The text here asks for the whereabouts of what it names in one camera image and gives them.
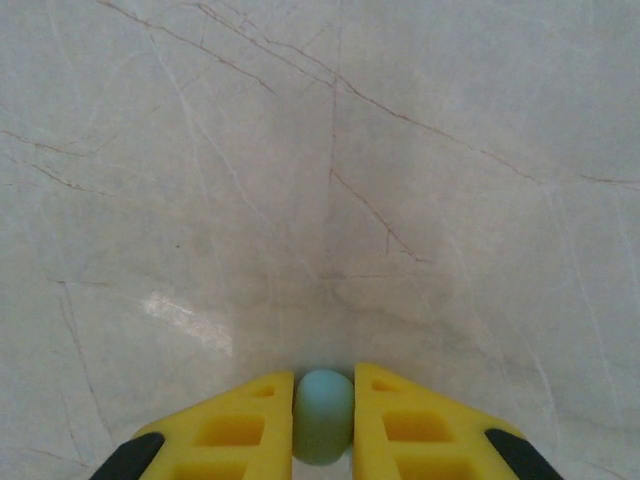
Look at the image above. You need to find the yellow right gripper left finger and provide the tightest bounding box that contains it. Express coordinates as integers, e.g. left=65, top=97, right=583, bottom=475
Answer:
left=92, top=369, right=295, bottom=480

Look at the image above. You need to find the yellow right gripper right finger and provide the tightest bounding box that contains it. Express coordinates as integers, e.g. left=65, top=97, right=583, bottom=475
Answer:
left=351, top=361, right=561, bottom=480

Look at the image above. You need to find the light blue earbud charging case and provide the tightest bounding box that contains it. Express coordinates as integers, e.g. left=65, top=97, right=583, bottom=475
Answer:
left=293, top=368, right=357, bottom=469

